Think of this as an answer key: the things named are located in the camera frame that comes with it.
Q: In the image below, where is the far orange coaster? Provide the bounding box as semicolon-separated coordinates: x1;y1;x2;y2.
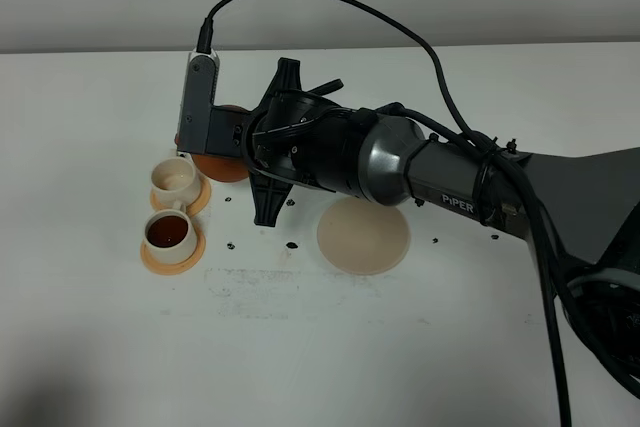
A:
149;174;212;217

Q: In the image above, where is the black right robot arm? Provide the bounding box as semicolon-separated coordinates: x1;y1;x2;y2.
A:
238;59;639;393

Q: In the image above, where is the near white teacup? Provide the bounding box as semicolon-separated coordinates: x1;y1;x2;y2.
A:
143;201;197;264

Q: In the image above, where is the brown clay teapot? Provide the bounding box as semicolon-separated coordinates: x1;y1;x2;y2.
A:
174;105;249;183

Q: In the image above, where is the far white teacup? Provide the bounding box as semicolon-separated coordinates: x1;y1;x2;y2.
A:
150;154;201;205

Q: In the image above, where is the white teacup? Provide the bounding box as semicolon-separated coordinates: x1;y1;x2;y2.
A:
143;201;197;264
150;154;201;205

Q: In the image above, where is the beige round teapot saucer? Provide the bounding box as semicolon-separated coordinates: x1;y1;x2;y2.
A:
316;198;411;276

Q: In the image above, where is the near orange coaster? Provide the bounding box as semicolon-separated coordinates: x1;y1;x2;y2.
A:
140;227;206;276

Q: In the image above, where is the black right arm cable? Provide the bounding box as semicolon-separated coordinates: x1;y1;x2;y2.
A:
199;0;571;427

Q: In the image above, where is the orange coaster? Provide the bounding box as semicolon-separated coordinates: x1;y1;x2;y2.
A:
149;174;212;217
140;227;206;276

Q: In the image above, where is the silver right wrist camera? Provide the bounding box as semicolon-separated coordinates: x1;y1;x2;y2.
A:
176;52;249;159

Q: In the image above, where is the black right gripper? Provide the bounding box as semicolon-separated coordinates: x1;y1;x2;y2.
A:
247;57;360;227

